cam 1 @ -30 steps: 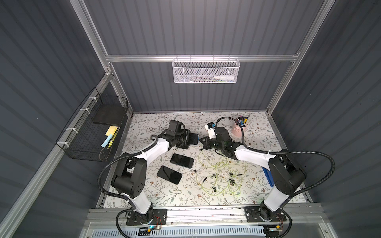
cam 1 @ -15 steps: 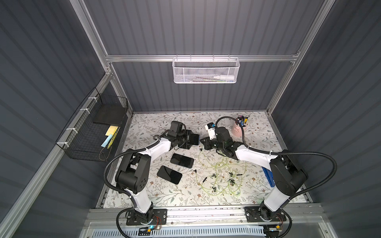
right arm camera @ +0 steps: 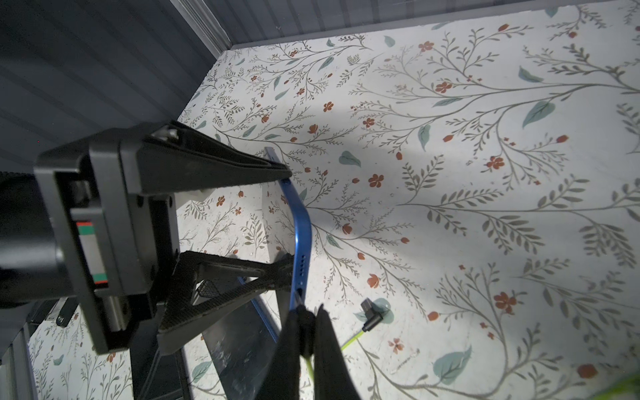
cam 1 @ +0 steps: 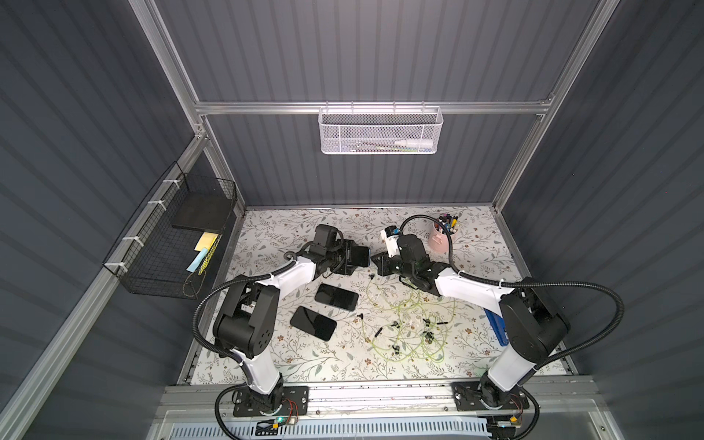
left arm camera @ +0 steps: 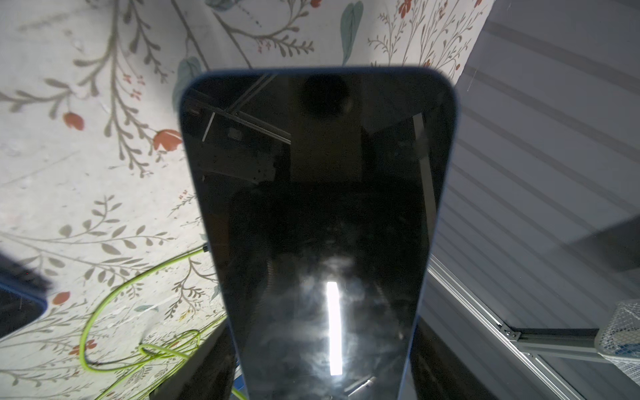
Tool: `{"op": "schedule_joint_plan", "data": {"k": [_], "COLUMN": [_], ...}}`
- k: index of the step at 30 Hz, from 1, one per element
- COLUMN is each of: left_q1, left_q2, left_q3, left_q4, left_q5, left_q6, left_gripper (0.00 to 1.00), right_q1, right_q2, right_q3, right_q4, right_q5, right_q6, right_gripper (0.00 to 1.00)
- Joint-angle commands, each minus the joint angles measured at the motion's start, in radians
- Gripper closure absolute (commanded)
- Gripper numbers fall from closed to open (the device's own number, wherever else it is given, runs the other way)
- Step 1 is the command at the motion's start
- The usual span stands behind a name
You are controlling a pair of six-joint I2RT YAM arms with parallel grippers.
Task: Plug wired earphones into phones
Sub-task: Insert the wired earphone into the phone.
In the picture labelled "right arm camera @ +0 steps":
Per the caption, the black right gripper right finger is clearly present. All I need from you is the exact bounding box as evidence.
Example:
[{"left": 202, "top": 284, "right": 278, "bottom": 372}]
[{"left": 313, "top": 306, "right": 361, "bottom": 400}]

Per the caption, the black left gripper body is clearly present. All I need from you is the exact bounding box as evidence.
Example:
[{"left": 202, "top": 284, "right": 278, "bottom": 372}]
[{"left": 34, "top": 122, "right": 180, "bottom": 354}]

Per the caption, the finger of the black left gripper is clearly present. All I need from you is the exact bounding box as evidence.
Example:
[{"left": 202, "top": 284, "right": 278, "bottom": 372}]
[
  {"left": 119, "top": 121, "right": 293, "bottom": 195},
  {"left": 157, "top": 251, "right": 294, "bottom": 355}
]

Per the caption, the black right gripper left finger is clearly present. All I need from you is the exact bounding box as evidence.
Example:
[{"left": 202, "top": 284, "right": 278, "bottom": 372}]
[{"left": 255, "top": 305, "right": 315, "bottom": 400}]

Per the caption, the green earphone cable plug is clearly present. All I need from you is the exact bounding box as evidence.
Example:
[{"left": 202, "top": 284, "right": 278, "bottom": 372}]
[
  {"left": 296, "top": 304, "right": 316, "bottom": 382},
  {"left": 341, "top": 298, "right": 388, "bottom": 351}
]

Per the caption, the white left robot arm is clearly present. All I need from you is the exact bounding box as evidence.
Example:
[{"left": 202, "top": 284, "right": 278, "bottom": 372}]
[{"left": 1, "top": 121, "right": 293, "bottom": 355}]

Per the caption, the black smartphone middle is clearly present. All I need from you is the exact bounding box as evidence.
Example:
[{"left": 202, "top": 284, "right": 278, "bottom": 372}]
[{"left": 203, "top": 297, "right": 280, "bottom": 399}]

